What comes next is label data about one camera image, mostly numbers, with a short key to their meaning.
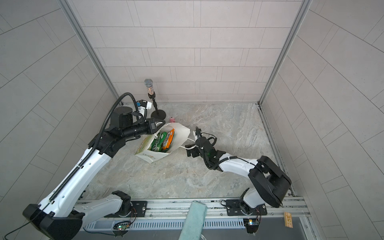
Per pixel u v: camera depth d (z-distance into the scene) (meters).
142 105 0.59
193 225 0.65
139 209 0.71
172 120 1.04
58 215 0.36
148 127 0.58
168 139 0.82
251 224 0.68
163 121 0.66
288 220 0.67
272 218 0.68
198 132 0.70
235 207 0.71
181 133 0.86
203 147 0.63
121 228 0.64
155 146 0.77
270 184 0.42
